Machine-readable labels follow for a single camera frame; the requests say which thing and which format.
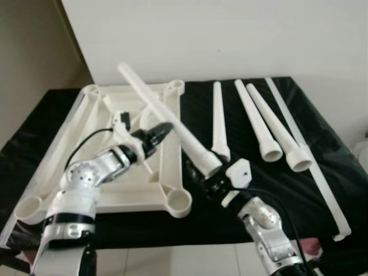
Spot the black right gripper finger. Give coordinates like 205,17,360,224
184,161,203,186

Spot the white tapered table leg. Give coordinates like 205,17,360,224
234,79,284,163
118,62,223,178
246,83,314,173
211,81,232,162

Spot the black table cloth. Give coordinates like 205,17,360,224
0,76,368,251

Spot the long white plastic strip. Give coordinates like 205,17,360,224
264,77,352,242
0,86,87,248

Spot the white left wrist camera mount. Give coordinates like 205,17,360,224
112,109,144,164

